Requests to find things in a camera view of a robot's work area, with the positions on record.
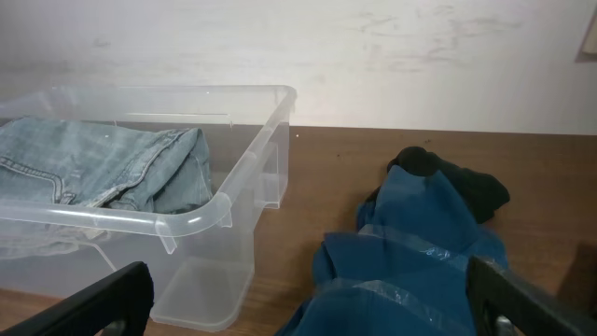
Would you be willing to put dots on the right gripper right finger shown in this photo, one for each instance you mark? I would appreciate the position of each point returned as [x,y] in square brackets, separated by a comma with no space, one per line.
[502,303]

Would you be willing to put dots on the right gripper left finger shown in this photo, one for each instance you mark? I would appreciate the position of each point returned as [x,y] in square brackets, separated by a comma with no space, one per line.
[118,304]

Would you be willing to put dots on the blue taped shirt bundle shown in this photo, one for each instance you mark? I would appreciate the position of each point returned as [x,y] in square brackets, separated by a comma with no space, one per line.
[402,271]

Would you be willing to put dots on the light blue jeans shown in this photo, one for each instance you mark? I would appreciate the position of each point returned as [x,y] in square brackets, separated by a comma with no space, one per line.
[69,162]

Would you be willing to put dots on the black cloth under blue bundle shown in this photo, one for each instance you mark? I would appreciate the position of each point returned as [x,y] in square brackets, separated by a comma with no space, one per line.
[483,193]

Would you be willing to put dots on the clear plastic storage bin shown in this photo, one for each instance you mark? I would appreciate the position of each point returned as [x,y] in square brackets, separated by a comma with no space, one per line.
[201,261]

